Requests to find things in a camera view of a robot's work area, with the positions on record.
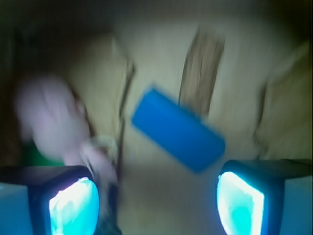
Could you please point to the blue rectangular block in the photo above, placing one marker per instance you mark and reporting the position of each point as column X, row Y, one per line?
column 177, row 131

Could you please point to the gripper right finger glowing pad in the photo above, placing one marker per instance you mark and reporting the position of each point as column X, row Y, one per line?
column 266, row 197

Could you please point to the pink plush toy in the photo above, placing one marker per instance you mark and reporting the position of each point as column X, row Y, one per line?
column 51, row 117

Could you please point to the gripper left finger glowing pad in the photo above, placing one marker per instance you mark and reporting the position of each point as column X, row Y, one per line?
column 48, row 200

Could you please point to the green block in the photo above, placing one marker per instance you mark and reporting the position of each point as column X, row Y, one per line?
column 32, row 157

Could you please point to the brown wood piece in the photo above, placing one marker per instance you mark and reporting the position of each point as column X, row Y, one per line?
column 201, row 73

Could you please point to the brown paper bag liner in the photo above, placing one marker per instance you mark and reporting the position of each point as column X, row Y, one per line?
column 112, row 51

